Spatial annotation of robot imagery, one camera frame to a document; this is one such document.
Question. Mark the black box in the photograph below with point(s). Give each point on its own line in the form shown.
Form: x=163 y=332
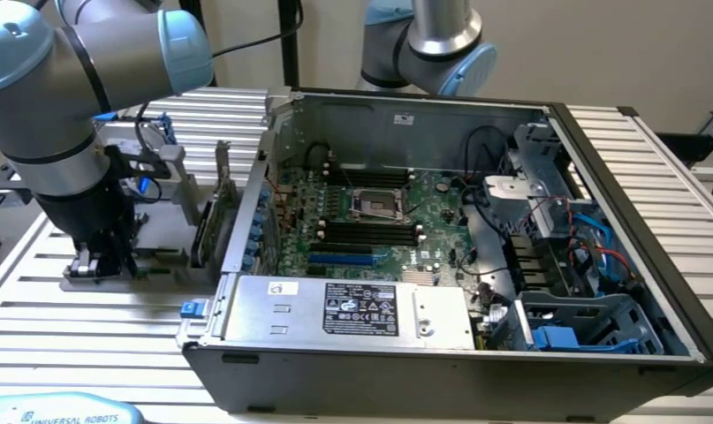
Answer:
x=683 y=148

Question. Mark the blue case latch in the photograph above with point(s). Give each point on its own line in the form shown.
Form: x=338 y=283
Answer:
x=194 y=309

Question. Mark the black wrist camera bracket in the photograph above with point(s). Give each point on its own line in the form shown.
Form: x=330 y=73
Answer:
x=138 y=164

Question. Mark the green RAM stick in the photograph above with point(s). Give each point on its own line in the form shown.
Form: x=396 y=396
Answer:
x=155 y=265

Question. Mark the graphics card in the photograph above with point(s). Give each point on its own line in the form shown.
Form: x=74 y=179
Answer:
x=218 y=212

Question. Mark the blue expansion slot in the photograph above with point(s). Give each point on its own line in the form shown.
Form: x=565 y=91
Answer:
x=340 y=259

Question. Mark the disk with blue rails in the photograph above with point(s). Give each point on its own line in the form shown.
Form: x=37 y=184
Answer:
x=155 y=132

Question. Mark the short black expansion slot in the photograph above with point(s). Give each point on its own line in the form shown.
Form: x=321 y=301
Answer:
x=320 y=271

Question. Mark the long black expansion slot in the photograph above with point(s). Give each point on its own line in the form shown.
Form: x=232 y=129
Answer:
x=340 y=248

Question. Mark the blue plastic connector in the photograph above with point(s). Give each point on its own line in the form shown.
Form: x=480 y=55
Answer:
x=556 y=339

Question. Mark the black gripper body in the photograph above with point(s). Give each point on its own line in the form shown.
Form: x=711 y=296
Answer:
x=85 y=212

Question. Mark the silver power supply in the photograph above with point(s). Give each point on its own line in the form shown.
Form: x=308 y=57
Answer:
x=309 y=313

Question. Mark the coin cell battery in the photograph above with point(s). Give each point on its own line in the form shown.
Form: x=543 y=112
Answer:
x=444 y=186

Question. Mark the grey plastic disk bay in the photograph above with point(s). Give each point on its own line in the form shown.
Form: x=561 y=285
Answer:
x=597 y=309

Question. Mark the open black PC case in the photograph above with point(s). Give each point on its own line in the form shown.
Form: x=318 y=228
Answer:
x=392 y=380

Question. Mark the green motherboard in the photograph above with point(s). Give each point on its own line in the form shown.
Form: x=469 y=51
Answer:
x=433 y=229

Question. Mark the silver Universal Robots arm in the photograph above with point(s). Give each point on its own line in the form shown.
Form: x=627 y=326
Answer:
x=50 y=110

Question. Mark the grey parts rack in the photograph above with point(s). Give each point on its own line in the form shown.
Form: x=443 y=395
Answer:
x=174 y=203

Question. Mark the black ribbed fan shroud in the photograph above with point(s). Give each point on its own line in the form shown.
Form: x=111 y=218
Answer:
x=529 y=260

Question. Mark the silver metal disk bay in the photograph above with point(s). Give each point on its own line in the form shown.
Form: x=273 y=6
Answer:
x=545 y=207

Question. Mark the silver chipset heatsink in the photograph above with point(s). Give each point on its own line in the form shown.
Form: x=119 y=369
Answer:
x=421 y=277

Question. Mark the CPU socket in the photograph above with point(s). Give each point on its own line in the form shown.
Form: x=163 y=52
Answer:
x=380 y=204

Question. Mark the blue Universal Robots joint cap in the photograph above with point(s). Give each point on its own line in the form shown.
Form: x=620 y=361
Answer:
x=55 y=408

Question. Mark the black RAM slot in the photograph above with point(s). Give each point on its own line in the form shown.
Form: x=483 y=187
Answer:
x=374 y=240
x=368 y=176
x=368 y=185
x=374 y=233
x=368 y=180
x=368 y=171
x=374 y=222
x=374 y=228

